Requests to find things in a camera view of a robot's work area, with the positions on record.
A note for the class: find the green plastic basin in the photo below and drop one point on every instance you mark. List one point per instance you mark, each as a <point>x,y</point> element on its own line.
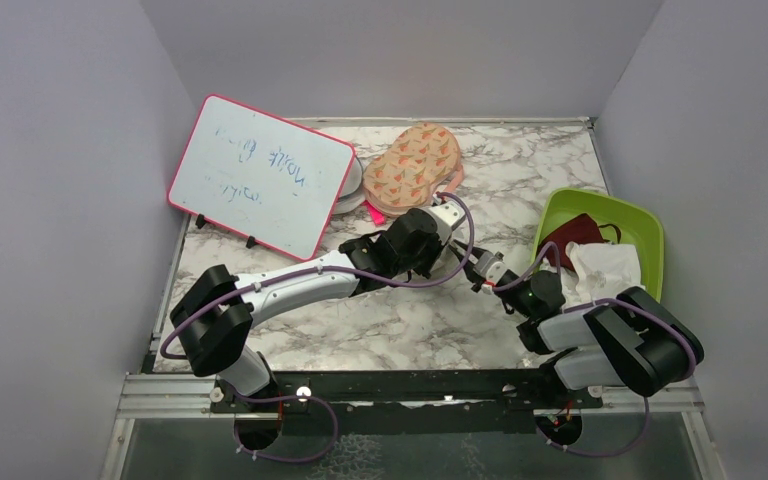
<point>618,222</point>

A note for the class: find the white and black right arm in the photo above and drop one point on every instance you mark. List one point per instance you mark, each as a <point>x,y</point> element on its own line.
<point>629,340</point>

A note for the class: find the white round object behind whiteboard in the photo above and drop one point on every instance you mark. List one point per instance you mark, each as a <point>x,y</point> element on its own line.
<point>351,195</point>

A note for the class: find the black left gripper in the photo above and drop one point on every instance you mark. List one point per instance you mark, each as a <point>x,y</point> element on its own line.
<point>437,249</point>

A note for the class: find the dark red cloth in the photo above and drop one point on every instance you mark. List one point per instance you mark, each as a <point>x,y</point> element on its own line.
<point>582,229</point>

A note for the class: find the orange patterned bra wash bag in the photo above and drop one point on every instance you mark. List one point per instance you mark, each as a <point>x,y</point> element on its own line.
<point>423,160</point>

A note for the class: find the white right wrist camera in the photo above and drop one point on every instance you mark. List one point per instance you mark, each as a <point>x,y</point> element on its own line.
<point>490,269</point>

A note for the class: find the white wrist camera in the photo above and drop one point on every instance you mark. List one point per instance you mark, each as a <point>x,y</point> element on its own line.
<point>490,269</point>
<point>448,217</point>

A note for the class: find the pink framed whiteboard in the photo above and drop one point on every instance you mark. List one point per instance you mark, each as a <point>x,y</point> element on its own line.
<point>261,176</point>

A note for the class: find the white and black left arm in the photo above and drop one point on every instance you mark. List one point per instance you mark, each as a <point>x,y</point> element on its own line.
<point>216,314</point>

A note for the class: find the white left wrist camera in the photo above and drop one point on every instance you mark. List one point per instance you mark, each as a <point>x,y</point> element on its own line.
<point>448,217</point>

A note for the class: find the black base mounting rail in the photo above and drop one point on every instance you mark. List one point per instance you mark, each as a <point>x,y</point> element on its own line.
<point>308,403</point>

